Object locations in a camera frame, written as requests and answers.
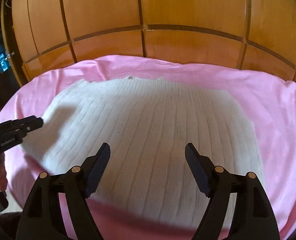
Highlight cream knitted sweater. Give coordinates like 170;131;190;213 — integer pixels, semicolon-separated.
22;78;265;229

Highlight person's left hand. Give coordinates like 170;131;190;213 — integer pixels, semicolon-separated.
0;153;8;192

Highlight pink bed sheet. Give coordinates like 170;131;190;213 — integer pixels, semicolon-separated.
0;55;296;239

